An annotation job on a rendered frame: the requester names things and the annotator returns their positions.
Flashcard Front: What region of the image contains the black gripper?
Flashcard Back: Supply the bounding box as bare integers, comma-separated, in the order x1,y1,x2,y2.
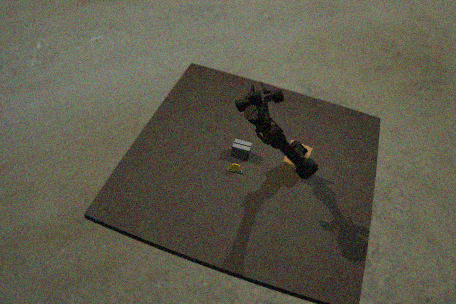
235,81,285,114

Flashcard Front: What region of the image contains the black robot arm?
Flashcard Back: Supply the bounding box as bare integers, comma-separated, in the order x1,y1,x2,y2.
244,90,318,180

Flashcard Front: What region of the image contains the gold coin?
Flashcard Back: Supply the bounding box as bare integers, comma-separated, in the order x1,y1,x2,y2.
230,164,241,171

